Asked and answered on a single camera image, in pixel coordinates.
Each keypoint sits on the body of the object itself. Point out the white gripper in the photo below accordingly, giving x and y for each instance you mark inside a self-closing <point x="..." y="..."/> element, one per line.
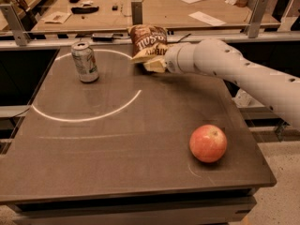
<point x="172" y="59"/>

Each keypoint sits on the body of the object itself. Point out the brown chip bag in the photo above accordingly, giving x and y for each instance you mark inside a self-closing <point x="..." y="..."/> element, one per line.
<point x="143" y="37"/>

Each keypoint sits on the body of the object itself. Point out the silver green 7up can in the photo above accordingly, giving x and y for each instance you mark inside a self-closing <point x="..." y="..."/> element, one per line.
<point x="85" y="61"/>

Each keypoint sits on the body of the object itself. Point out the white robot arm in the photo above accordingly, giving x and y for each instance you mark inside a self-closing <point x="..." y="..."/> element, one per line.
<point x="277" y="91"/>

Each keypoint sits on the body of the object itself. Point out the white paper sheet near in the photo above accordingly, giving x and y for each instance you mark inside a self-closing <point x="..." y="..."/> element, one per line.
<point x="202" y="17"/>

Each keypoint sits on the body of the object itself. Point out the black tool on table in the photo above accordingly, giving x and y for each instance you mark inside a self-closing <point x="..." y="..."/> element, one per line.
<point x="84" y="10"/>

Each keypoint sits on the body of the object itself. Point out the wooden background table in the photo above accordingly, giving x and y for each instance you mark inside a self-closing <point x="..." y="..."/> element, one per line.
<point x="170" y="14"/>

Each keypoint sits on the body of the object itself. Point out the clear plastic bottle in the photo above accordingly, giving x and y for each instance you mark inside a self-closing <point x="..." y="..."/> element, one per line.
<point x="242" y="98"/>

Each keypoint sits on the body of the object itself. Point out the red apple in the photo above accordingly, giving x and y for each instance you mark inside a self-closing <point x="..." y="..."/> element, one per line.
<point x="208" y="143"/>

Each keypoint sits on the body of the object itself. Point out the small paper card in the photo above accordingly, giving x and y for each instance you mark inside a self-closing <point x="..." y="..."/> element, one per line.
<point x="57" y="17"/>

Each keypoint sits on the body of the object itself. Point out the middle metal bracket post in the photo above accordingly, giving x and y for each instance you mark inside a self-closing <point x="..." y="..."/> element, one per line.
<point x="137" y="12"/>

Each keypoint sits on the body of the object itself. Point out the metal bracket post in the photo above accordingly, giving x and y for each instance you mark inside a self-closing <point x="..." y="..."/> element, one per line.
<point x="137" y="12"/>
<point x="16" y="27"/>
<point x="256" y="18"/>

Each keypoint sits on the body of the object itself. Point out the right metal bracket post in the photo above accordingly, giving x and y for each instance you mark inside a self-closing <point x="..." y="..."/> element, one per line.
<point x="256" y="18"/>

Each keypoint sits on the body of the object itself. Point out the left metal bracket post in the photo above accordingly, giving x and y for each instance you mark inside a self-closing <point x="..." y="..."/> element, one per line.
<point x="16" y="27"/>

